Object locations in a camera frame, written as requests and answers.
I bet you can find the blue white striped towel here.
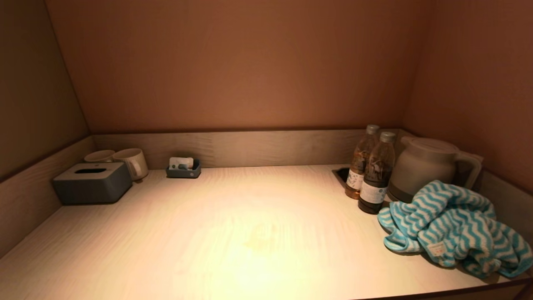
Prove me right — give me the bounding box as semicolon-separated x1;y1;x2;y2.
377;180;533;280

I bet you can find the small grey-blue tray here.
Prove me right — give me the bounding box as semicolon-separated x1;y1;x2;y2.
166;159;202;179

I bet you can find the white sachet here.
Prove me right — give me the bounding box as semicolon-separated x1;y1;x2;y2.
169;157;194;170

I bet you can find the amber drink bottle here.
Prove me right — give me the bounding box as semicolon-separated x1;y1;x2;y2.
345;125;380;200

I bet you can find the dark drink bottle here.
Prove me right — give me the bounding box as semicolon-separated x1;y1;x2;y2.
358;132;396;215

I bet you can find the white electric kettle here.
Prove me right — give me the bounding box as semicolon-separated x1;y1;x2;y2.
387;136;483;204

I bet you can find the grey tissue box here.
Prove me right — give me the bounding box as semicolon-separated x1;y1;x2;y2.
52;162;133;205

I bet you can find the white mug with handle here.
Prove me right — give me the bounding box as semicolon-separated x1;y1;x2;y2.
112;148;149;181

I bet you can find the white mug without visible handle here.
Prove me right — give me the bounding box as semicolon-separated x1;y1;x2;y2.
84;150;116;163

